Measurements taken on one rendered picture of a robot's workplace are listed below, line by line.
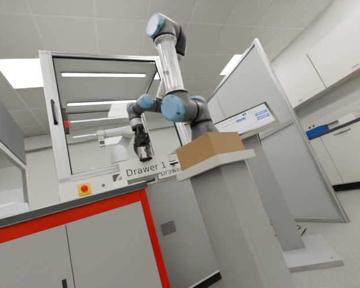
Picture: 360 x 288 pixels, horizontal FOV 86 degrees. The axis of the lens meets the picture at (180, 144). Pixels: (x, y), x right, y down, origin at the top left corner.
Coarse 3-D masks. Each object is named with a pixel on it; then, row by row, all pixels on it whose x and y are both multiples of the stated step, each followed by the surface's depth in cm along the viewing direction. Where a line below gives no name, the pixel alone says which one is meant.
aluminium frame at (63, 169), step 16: (48, 64) 146; (160, 64) 190; (48, 80) 141; (160, 80) 185; (48, 96) 138; (48, 112) 134; (64, 128) 135; (176, 128) 173; (64, 144) 130; (64, 160) 127; (64, 176) 124; (80, 176) 128; (96, 176) 131
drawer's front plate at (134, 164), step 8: (128, 160) 109; (136, 160) 111; (152, 160) 115; (160, 160) 117; (168, 160) 119; (120, 168) 106; (128, 168) 108; (136, 168) 110; (144, 168) 111; (160, 168) 115; (168, 168) 117; (128, 176) 106; (136, 176) 108; (144, 176) 110
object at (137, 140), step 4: (132, 128) 113; (136, 128) 112; (140, 128) 110; (136, 132) 114; (140, 132) 112; (136, 136) 108; (140, 136) 108; (144, 136) 109; (148, 136) 110; (136, 140) 112; (140, 140) 108; (144, 140) 108; (148, 140) 109; (136, 144) 112; (140, 144) 108; (144, 144) 113
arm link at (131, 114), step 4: (128, 104) 115; (132, 104) 115; (128, 108) 115; (132, 108) 112; (128, 112) 115; (132, 112) 113; (128, 116) 116; (132, 116) 113; (136, 116) 113; (140, 116) 115
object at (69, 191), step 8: (176, 160) 160; (104, 176) 133; (112, 176) 135; (176, 176) 155; (64, 184) 122; (72, 184) 124; (96, 184) 129; (64, 192) 121; (72, 192) 122; (64, 200) 119
